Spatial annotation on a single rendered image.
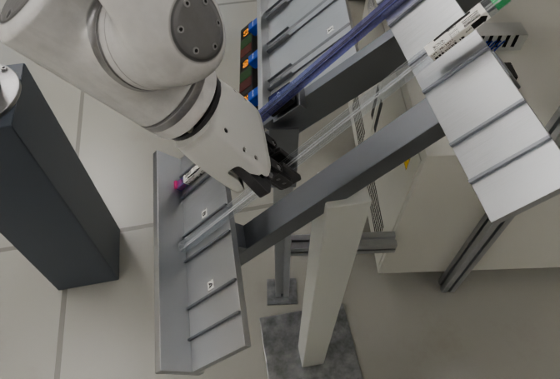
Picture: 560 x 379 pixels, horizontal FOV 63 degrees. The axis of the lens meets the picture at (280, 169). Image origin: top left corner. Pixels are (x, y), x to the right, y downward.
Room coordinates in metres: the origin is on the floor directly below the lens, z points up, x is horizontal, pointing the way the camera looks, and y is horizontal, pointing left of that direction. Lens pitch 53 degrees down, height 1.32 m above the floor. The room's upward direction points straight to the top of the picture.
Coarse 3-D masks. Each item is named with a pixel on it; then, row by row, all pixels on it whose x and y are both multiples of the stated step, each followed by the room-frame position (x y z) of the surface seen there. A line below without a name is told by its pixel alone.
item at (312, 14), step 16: (272, 0) 0.91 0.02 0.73; (288, 0) 0.86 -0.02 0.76; (304, 0) 0.82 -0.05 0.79; (320, 0) 0.78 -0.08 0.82; (336, 0) 0.75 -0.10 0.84; (272, 16) 0.85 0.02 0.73; (288, 16) 0.81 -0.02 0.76; (304, 16) 0.77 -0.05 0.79; (320, 16) 0.74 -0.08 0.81; (336, 16) 0.70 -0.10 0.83; (272, 32) 0.80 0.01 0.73; (288, 32) 0.76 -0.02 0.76; (304, 32) 0.72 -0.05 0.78; (320, 32) 0.69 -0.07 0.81; (336, 32) 0.66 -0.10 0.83; (272, 48) 0.74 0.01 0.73; (288, 48) 0.71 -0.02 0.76; (304, 48) 0.68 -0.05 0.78; (320, 48) 0.65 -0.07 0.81; (352, 48) 0.60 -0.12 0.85; (272, 64) 0.70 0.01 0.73; (288, 64) 0.66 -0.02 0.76; (304, 64) 0.64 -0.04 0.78; (336, 64) 0.59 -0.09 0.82; (272, 80) 0.65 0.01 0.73; (288, 80) 0.63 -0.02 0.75
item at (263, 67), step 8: (264, 0) 0.92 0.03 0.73; (264, 8) 0.89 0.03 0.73; (264, 16) 0.86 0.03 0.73; (264, 24) 0.83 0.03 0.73; (264, 32) 0.80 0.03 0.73; (264, 40) 0.77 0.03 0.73; (264, 48) 0.75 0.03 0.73; (264, 56) 0.72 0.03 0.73; (264, 64) 0.70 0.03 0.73; (264, 72) 0.67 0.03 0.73; (264, 80) 0.65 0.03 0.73; (264, 88) 0.63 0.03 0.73; (264, 96) 0.61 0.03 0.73; (264, 104) 0.59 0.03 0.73
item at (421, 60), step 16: (496, 0) 0.36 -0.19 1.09; (416, 64) 0.34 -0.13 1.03; (384, 80) 0.35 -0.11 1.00; (400, 80) 0.34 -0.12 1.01; (368, 96) 0.34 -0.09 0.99; (384, 96) 0.34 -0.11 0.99; (352, 112) 0.34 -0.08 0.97; (336, 128) 0.33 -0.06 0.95; (304, 144) 0.34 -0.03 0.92; (320, 144) 0.33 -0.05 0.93; (288, 160) 0.33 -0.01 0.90; (304, 160) 0.33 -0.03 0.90; (224, 208) 0.32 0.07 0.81; (240, 208) 0.31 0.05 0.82; (208, 224) 0.31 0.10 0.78; (192, 240) 0.30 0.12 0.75
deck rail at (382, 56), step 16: (464, 0) 0.55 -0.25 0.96; (480, 0) 0.56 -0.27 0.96; (384, 32) 0.57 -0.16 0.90; (368, 48) 0.56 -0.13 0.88; (384, 48) 0.55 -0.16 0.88; (400, 48) 0.55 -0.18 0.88; (352, 64) 0.55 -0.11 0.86; (368, 64) 0.55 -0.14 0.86; (384, 64) 0.55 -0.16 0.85; (400, 64) 0.55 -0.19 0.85; (320, 80) 0.56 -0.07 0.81; (336, 80) 0.55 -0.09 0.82; (352, 80) 0.55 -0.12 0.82; (368, 80) 0.55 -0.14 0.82; (320, 96) 0.55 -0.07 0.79; (336, 96) 0.55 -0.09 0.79; (352, 96) 0.55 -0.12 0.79; (304, 112) 0.55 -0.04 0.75; (320, 112) 0.55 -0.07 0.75; (304, 128) 0.55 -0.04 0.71
